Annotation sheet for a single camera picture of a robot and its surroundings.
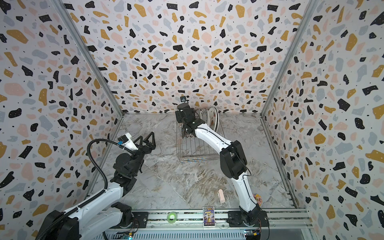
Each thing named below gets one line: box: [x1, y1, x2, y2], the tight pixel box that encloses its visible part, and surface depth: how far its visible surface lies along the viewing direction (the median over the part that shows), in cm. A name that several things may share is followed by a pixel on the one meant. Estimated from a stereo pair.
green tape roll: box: [166, 211, 178, 224], surface depth 77 cm
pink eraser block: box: [218, 188, 226, 204], surface depth 81 cm
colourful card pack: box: [202, 206, 216, 227], surface depth 75 cm
